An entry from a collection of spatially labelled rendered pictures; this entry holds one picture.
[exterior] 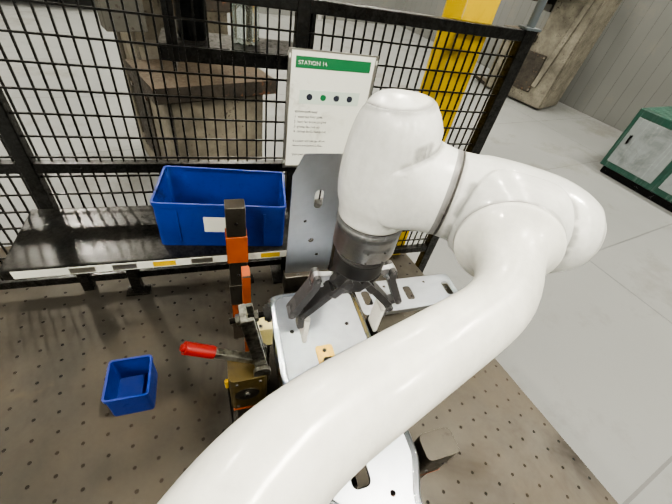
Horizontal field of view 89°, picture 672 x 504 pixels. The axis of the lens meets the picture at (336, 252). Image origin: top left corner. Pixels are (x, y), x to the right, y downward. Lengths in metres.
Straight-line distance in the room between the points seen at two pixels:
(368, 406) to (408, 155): 0.25
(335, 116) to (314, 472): 0.90
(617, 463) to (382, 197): 2.15
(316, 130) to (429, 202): 0.66
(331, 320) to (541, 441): 0.73
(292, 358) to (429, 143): 0.53
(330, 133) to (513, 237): 0.74
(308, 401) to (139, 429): 0.89
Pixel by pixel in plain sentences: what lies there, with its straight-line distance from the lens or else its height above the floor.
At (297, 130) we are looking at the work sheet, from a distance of 0.98.
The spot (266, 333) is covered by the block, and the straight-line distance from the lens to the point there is 0.73.
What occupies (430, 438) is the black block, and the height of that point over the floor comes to 0.99.
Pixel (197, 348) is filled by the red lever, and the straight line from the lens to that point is 0.62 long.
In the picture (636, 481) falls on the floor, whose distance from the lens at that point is 2.42.
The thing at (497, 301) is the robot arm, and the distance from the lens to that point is 0.28.
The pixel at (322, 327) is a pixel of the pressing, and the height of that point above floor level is 1.00.
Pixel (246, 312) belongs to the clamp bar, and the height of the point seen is 1.21.
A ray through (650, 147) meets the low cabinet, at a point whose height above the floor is 0.48.
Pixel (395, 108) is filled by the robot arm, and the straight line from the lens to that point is 0.36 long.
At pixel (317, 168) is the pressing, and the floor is 1.31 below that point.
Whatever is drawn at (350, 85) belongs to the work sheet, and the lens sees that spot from 0.97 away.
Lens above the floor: 1.66
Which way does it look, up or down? 43 degrees down
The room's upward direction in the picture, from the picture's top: 12 degrees clockwise
